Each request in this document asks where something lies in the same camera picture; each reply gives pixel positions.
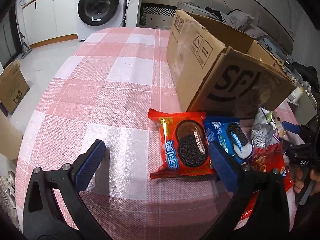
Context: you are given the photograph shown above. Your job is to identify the purple candy bag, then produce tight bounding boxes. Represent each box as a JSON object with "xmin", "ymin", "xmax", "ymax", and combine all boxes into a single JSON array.
[{"xmin": 251, "ymin": 107, "xmax": 289, "ymax": 148}]

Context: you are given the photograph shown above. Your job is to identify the red crisp snack bag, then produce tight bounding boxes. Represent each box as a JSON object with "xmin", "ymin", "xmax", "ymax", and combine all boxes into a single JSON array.
[{"xmin": 248, "ymin": 143, "xmax": 293, "ymax": 217}]

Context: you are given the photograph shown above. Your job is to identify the blue oreo package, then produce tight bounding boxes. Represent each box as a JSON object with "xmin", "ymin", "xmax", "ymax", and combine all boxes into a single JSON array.
[{"xmin": 203, "ymin": 115, "xmax": 253, "ymax": 164}]

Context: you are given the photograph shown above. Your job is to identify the red oreo package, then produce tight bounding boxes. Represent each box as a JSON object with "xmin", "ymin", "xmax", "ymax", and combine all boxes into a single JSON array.
[{"xmin": 148, "ymin": 109, "xmax": 215, "ymax": 179}]

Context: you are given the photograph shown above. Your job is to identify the right hand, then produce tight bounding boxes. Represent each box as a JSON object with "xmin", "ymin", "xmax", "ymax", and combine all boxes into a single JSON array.
[{"xmin": 294, "ymin": 167, "xmax": 320, "ymax": 196}]

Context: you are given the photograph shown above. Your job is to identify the white side table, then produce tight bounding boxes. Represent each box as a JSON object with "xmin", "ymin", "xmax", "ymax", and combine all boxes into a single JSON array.
[{"xmin": 280, "ymin": 60, "xmax": 318, "ymax": 126}]

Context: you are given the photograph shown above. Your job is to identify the SF cardboard box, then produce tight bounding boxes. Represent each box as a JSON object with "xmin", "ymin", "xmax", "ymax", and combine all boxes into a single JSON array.
[{"xmin": 166, "ymin": 10, "xmax": 295, "ymax": 118}]

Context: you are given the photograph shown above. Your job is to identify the grey sofa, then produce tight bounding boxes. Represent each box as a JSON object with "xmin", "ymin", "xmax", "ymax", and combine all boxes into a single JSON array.
[{"xmin": 177, "ymin": 0, "xmax": 293, "ymax": 54}]

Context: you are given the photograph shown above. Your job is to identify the grey clothes pile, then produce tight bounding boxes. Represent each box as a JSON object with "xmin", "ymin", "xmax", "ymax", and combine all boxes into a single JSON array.
[{"xmin": 184, "ymin": 2, "xmax": 255, "ymax": 32}]

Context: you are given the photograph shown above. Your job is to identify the cardboard box on floor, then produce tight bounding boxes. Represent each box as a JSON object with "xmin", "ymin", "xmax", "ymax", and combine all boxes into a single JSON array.
[{"xmin": 0, "ymin": 60, "xmax": 29, "ymax": 114}]

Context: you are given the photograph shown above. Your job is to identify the pink plaid tablecloth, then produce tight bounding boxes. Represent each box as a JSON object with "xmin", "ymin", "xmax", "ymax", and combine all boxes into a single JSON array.
[{"xmin": 16, "ymin": 28, "xmax": 231, "ymax": 239}]

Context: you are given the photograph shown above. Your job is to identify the black glass door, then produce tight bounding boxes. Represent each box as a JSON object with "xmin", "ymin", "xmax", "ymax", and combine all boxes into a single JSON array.
[{"xmin": 0, "ymin": 5, "xmax": 22, "ymax": 69}]

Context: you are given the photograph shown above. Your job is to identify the black white patterned basket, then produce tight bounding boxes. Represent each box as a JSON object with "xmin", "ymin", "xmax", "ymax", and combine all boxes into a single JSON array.
[{"xmin": 138, "ymin": 3, "xmax": 177, "ymax": 30}]

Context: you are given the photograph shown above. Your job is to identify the white kitchen cabinets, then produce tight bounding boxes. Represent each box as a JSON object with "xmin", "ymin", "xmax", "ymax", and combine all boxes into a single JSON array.
[{"xmin": 22, "ymin": 0, "xmax": 78, "ymax": 48}]

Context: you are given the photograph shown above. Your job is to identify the white washing machine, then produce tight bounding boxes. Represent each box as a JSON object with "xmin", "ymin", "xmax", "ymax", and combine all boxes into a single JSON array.
[{"xmin": 75, "ymin": 0, "xmax": 127, "ymax": 41}]

